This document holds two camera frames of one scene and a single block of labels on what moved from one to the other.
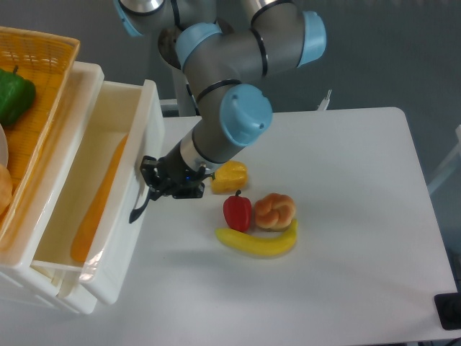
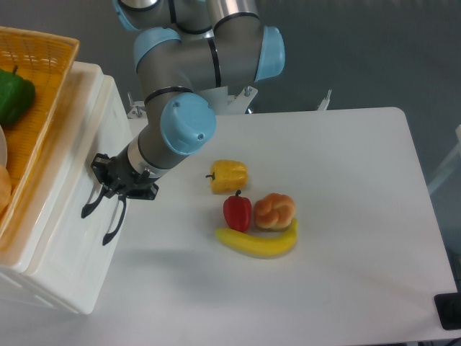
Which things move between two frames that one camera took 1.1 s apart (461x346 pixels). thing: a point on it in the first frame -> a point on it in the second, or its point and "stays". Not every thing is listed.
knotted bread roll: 275,212 stays
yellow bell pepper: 230,177 stays
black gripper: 171,176 -> 124,181
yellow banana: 259,245 stays
